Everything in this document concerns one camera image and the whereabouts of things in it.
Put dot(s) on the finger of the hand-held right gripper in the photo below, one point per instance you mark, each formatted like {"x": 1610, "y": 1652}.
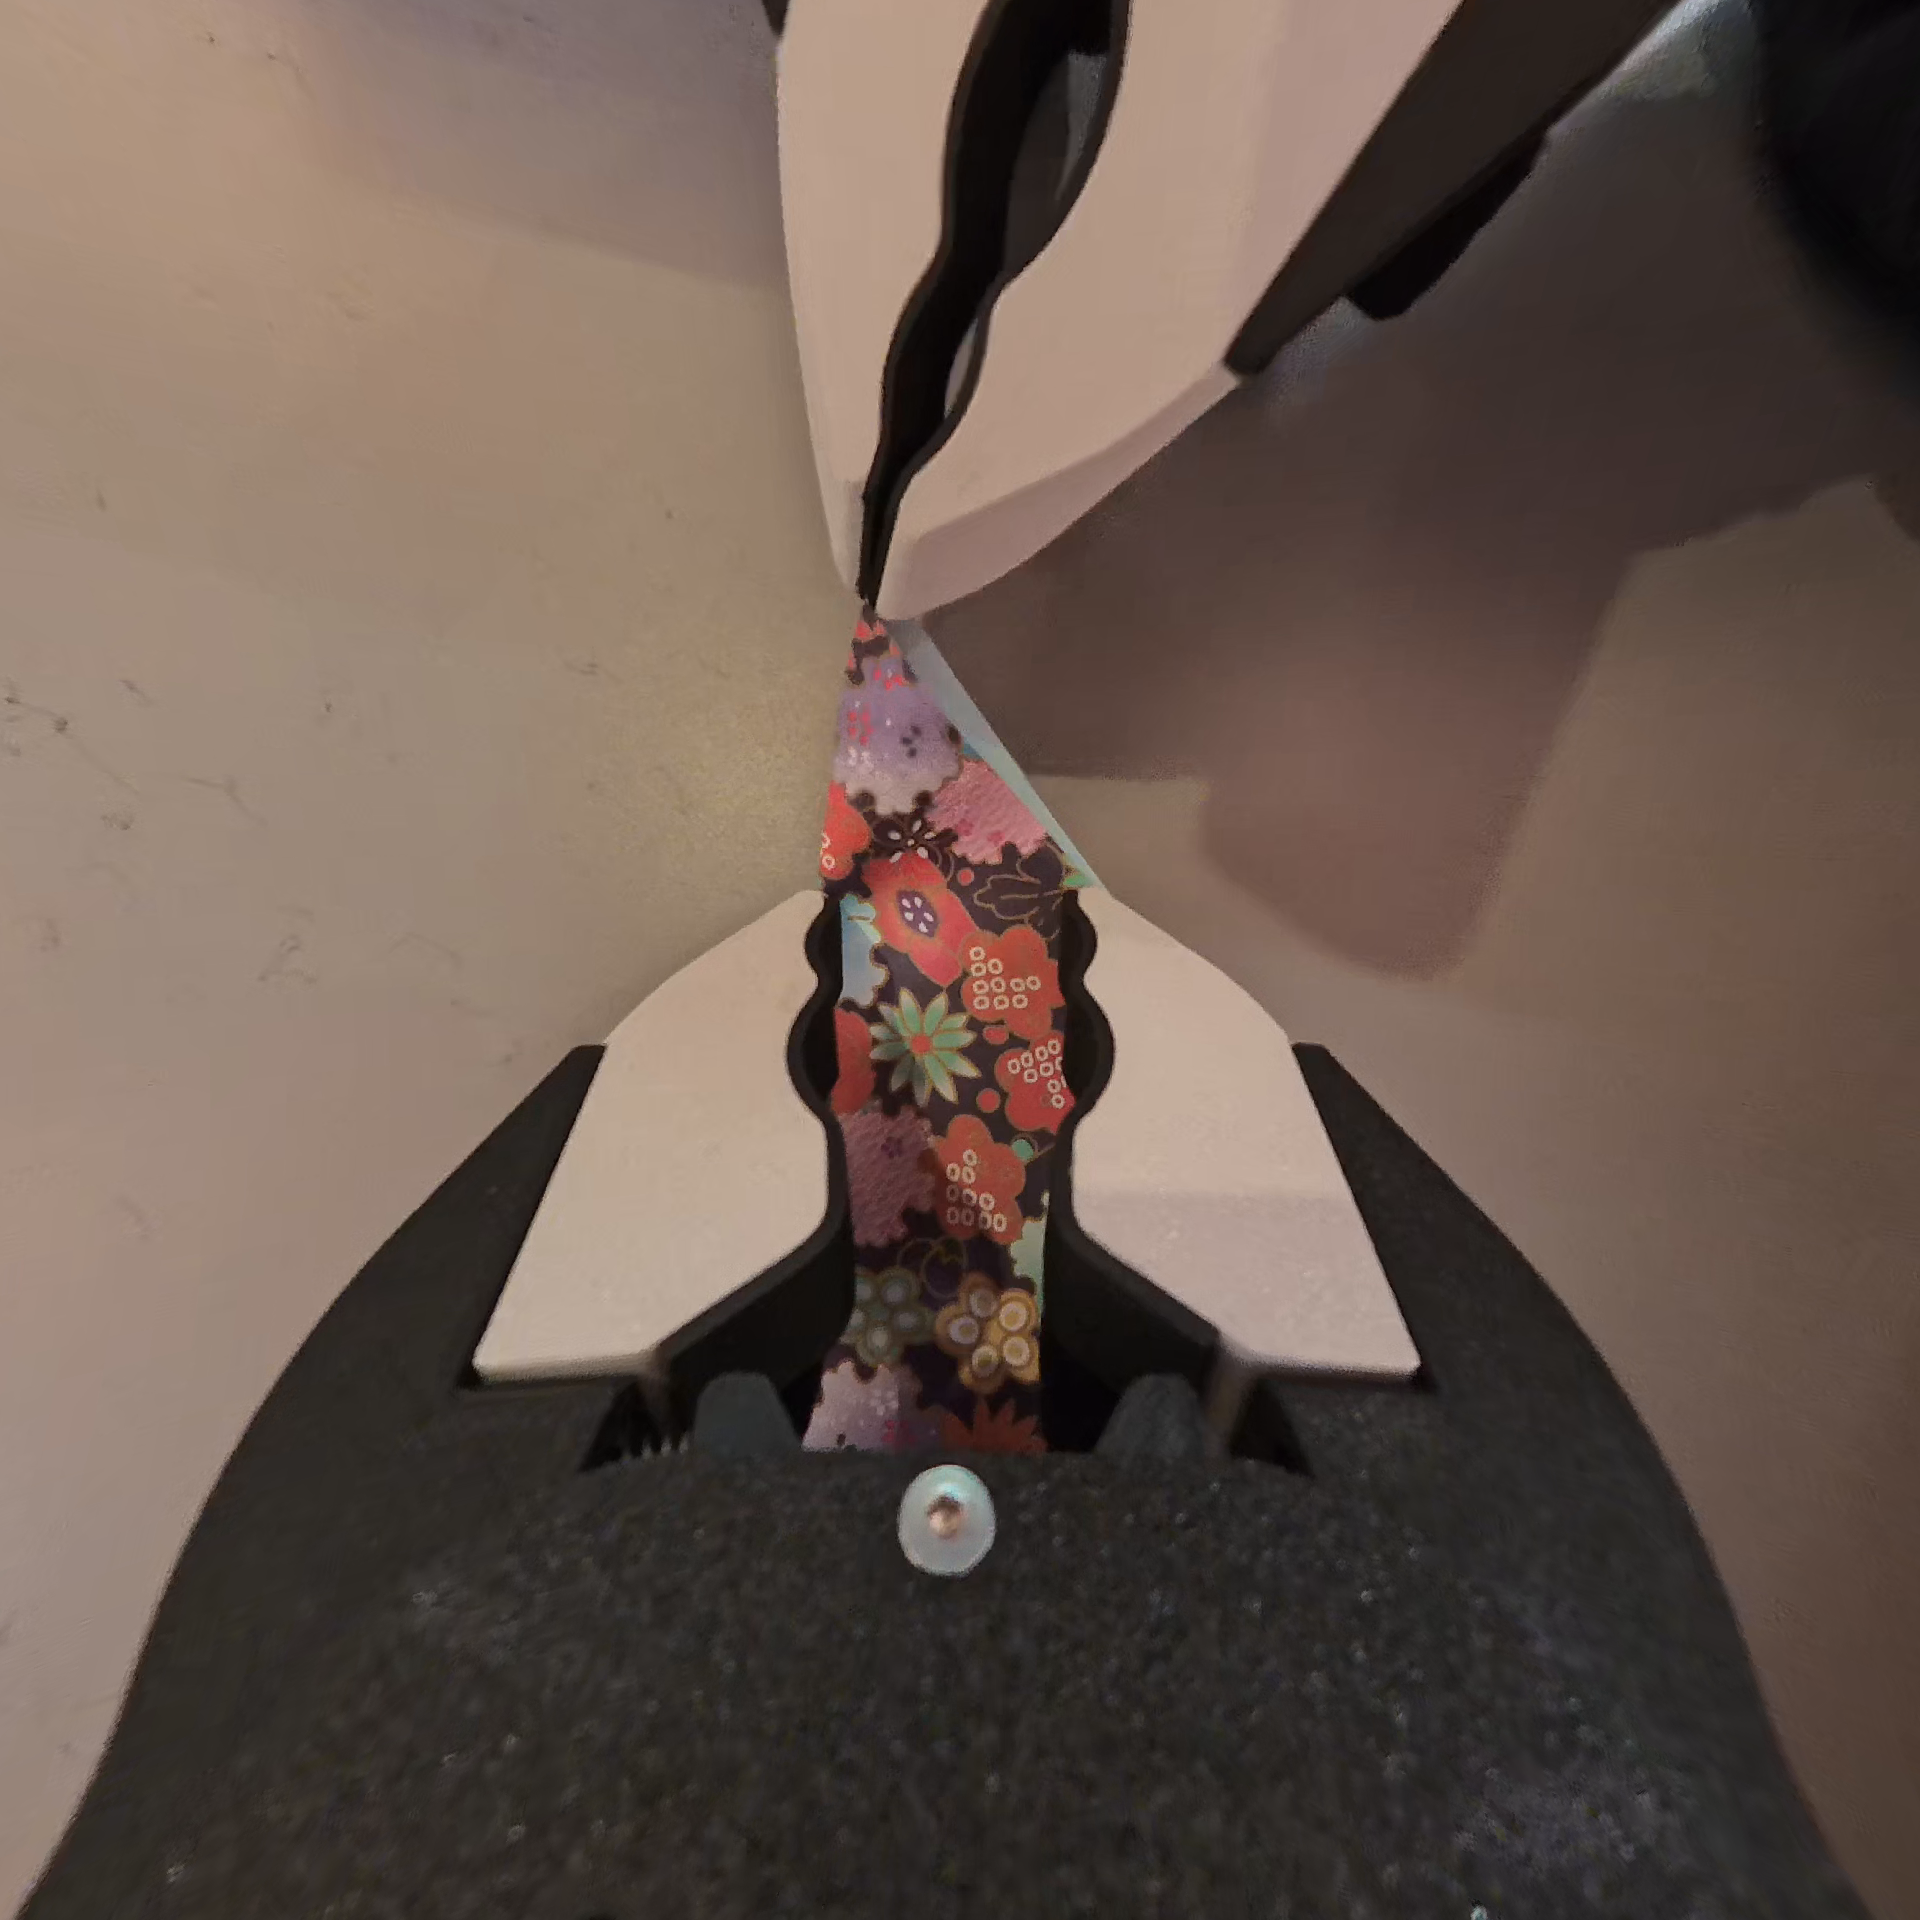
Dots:
{"x": 1243, "y": 182}
{"x": 854, "y": 224}

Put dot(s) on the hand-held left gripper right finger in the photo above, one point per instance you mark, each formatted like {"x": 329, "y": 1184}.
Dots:
{"x": 1230, "y": 1201}

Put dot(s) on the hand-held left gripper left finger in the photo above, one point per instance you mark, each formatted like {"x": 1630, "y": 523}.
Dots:
{"x": 674, "y": 1184}

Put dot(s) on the floral origami paper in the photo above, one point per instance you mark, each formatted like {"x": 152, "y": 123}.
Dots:
{"x": 945, "y": 1049}

